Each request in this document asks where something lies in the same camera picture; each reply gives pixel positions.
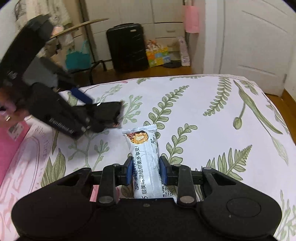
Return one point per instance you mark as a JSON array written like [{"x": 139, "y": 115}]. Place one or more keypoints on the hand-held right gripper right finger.
[{"x": 163, "y": 170}]

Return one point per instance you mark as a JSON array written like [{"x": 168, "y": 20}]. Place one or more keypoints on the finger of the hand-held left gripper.
[
  {"x": 99, "y": 127},
  {"x": 81, "y": 96}
]

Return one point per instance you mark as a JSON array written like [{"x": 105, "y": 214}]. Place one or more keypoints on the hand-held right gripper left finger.
[{"x": 128, "y": 172}]

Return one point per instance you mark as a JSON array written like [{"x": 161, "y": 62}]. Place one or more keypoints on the black snack packet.
[{"x": 106, "y": 111}]

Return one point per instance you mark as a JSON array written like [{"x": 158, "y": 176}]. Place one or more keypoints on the white snack bar packet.
[{"x": 145, "y": 157}]

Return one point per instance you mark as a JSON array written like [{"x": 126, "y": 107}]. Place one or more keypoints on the pink rimmed white box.
[{"x": 25, "y": 162}]

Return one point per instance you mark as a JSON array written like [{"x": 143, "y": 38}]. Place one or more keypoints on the person's left hand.
[{"x": 9, "y": 111}]

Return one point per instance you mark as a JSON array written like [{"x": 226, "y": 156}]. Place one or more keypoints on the teal bag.
[{"x": 77, "y": 58}]

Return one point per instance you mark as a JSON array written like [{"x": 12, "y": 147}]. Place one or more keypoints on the floral bed sheet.
[{"x": 196, "y": 111}]

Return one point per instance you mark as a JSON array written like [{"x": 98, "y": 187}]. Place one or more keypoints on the black suitcase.
[{"x": 127, "y": 46}]

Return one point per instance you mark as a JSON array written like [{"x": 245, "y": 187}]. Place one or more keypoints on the wooden table top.
[{"x": 78, "y": 26}]

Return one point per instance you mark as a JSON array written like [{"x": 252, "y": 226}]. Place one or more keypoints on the yellow colourful box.
[{"x": 158, "y": 59}]

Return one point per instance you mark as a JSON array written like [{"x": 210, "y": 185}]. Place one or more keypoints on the pale hanging clothes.
[{"x": 57, "y": 11}]

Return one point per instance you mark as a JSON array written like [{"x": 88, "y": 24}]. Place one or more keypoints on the black round base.
[{"x": 171, "y": 64}]

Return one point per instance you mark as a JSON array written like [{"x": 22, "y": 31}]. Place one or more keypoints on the white wardrobe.
[{"x": 138, "y": 11}]

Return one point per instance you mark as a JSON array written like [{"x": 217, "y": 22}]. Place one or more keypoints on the white patterned long box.
[{"x": 185, "y": 52}]

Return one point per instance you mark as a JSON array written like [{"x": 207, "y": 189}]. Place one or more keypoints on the pink hanging bag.
[{"x": 191, "y": 18}]

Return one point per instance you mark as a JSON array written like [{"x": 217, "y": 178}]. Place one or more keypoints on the white door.
[{"x": 254, "y": 46}]

